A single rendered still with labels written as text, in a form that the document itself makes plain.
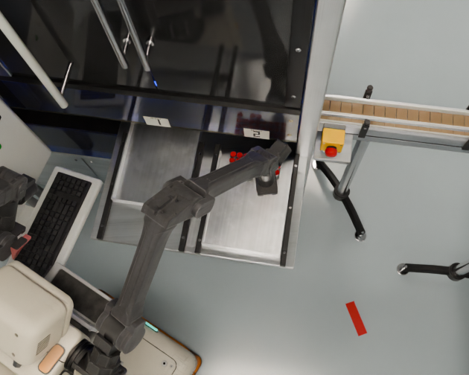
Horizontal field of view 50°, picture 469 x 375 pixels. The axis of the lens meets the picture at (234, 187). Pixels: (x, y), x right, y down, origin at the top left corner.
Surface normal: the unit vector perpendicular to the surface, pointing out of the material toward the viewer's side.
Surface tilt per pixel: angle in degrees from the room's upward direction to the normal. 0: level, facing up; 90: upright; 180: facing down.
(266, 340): 0
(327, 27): 90
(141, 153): 0
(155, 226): 42
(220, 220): 0
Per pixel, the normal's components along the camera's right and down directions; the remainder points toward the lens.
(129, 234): -0.06, -0.34
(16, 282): 0.32, -0.79
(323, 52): -0.16, 0.93
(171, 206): 0.14, -0.69
